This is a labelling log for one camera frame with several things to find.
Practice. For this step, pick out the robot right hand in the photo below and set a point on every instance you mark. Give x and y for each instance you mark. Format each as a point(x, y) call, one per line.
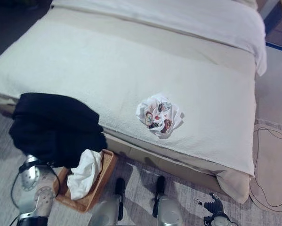
point(215, 206)

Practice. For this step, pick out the black garment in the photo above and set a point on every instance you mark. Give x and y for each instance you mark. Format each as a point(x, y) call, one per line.
point(56, 127)

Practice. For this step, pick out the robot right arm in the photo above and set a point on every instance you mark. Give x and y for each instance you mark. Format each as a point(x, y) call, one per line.
point(219, 220)

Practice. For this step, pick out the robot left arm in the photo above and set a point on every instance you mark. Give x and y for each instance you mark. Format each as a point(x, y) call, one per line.
point(33, 188)

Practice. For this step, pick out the robot right leg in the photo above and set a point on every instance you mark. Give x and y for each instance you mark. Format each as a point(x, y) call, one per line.
point(164, 207)

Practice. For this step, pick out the bed with brown base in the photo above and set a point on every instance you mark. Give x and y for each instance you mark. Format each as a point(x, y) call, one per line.
point(178, 168)

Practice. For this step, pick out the beige rug with black line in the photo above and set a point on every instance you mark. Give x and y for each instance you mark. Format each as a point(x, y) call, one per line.
point(270, 164)

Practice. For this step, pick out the grey patterned carpet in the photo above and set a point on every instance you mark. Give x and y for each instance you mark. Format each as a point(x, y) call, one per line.
point(140, 179)

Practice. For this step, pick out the white printed crumpled garment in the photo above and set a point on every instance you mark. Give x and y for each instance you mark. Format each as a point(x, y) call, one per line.
point(160, 115)

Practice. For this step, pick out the orange woven basket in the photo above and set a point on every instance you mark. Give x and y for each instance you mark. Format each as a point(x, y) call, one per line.
point(100, 179)

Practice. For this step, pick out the plain white garment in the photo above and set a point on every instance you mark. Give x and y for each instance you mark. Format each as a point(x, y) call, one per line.
point(85, 175)

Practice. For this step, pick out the cream textured bed blanket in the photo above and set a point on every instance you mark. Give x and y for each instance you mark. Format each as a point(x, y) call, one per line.
point(122, 70)

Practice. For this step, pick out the white duvet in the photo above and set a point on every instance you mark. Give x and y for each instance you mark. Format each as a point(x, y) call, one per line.
point(190, 18)

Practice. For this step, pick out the dark bedside furniture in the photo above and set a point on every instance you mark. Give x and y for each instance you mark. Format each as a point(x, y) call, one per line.
point(278, 23)

